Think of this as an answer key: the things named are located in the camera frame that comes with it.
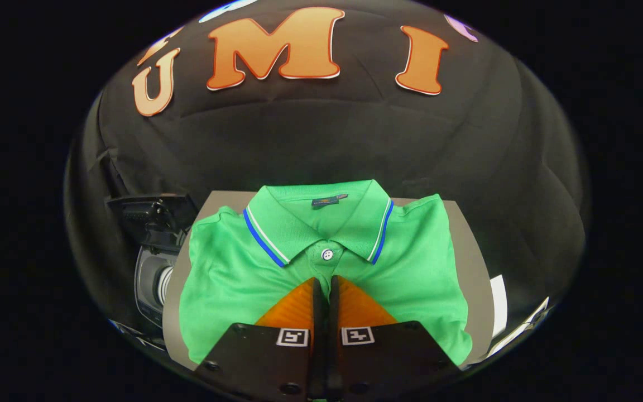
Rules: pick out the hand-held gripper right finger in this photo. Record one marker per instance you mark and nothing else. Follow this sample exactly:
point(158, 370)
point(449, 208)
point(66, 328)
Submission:
point(334, 312)

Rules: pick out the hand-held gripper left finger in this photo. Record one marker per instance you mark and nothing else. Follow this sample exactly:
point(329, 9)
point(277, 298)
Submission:
point(317, 312)

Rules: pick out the green polo shirt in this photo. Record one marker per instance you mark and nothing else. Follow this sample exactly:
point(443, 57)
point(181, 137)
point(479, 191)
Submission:
point(232, 279)

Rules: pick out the dark grey washing machine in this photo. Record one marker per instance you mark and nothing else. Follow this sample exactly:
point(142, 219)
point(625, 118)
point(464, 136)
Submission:
point(148, 279)

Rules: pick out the dark transparent washing machine lid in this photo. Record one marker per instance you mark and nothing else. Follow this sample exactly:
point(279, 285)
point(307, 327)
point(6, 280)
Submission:
point(154, 215)

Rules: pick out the white board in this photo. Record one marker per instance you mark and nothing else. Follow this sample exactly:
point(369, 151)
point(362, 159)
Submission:
point(499, 304)

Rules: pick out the white panel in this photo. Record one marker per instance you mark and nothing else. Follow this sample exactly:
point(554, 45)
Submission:
point(528, 324)

